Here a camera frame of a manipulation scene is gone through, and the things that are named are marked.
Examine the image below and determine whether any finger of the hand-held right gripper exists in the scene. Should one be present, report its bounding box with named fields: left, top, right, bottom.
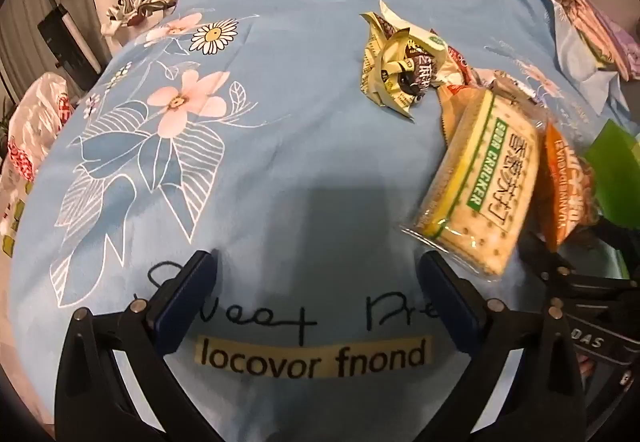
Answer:
left=520, top=234, right=640, bottom=305
left=595, top=214, right=640, bottom=253

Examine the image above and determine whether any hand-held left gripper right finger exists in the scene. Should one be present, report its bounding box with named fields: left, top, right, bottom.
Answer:
left=419, top=249, right=586, bottom=442

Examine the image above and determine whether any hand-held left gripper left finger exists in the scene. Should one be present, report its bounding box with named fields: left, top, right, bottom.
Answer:
left=54, top=249, right=218, bottom=442

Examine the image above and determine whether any green cardboard box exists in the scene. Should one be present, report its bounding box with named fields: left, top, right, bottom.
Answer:
left=582, top=119, right=640, bottom=230

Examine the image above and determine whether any orange snack packet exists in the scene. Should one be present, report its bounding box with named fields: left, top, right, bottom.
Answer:
left=540, top=122, right=598, bottom=253

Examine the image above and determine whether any clear cracker packet green label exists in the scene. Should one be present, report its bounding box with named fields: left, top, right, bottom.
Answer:
left=400, top=89, right=543, bottom=277

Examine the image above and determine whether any tan snack packet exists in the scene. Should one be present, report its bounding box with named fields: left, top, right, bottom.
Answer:
left=487, top=72, right=538, bottom=105

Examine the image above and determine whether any red snack packet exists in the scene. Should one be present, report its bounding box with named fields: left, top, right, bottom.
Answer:
left=444, top=44, right=476, bottom=87

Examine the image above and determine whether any purple folded cloth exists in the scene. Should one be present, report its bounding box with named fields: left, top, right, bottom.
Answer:
left=600, top=12, right=640, bottom=81

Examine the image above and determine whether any yellow green folded cloth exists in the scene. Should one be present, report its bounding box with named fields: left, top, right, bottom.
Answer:
left=582, top=29, right=610, bottom=68

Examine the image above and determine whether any light blue folded cloth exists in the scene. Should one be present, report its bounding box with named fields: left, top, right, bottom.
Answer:
left=549, top=12, right=601, bottom=68

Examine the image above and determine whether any pink folded cloth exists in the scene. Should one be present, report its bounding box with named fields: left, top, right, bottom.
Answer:
left=570, top=0, right=632, bottom=72

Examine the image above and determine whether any blue floral tablecloth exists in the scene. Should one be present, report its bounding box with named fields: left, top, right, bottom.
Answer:
left=10, top=0, right=626, bottom=442

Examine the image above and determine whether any cream brown snack packet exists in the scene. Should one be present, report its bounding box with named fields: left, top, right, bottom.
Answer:
left=385, top=26, right=449, bottom=72
left=360, top=10, right=401, bottom=67
left=360, top=66, right=432, bottom=123

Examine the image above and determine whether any white plastic bag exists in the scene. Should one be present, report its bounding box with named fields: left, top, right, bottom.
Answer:
left=0, top=72, right=76, bottom=273

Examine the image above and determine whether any black bag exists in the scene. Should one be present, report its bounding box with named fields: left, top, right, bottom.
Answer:
left=37, top=4, right=103, bottom=77

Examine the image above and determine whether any pile of white clutter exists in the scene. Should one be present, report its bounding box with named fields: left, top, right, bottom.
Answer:
left=102, top=0, right=182, bottom=36

